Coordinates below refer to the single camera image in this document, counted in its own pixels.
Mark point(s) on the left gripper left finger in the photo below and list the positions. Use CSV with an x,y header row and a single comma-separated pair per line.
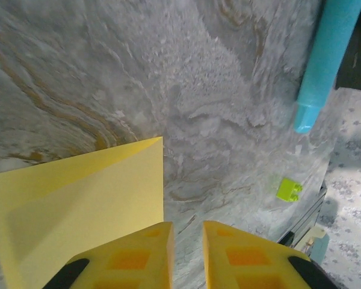
x,y
132,259

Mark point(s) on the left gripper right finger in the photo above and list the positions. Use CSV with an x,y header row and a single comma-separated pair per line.
x,y
246,262

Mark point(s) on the yellow paper sheet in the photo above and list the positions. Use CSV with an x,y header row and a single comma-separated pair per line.
x,y
78,204

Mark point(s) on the pale blue box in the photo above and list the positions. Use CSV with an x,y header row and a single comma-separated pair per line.
x,y
320,247

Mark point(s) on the green toy brick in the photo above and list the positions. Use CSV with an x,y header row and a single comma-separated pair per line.
x,y
287,189

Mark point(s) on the turquoise plastic tool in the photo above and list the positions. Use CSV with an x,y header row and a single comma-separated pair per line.
x,y
325,60

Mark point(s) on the aluminium side rail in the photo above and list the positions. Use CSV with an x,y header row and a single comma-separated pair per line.
x,y
304,216

